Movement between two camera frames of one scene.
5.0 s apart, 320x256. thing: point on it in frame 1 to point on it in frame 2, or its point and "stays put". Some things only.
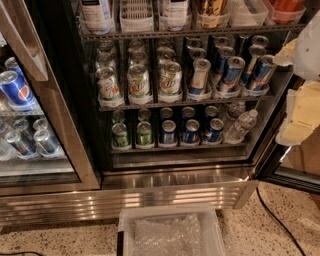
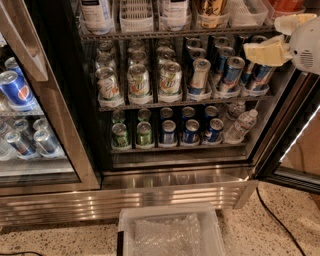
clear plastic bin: (181, 230) stays put
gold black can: (212, 13) stays put
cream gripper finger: (285, 56) to (287, 24)
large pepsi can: (16, 92) stays put
